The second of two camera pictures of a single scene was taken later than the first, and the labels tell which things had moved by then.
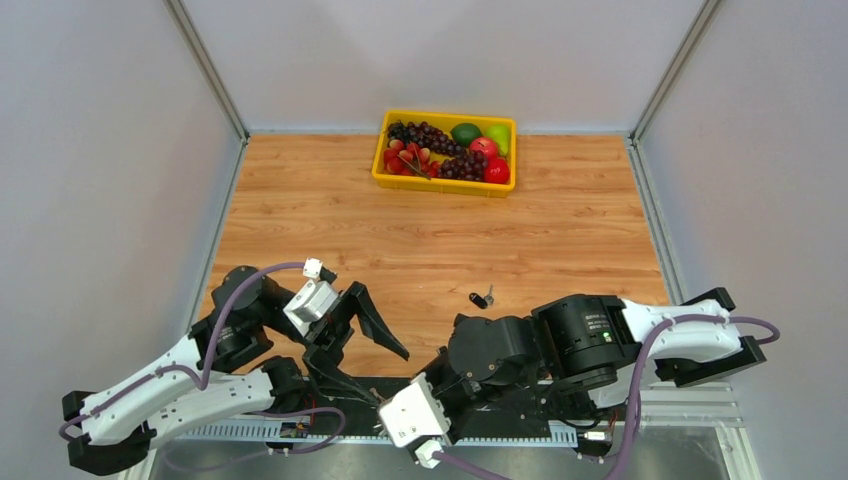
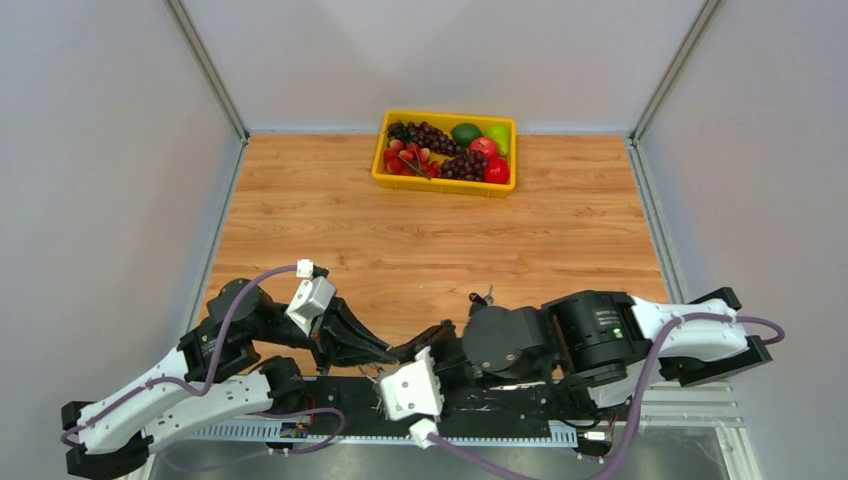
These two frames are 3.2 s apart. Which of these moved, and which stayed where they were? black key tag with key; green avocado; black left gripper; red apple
Moved: black left gripper
Stayed: green avocado; black key tag with key; red apple
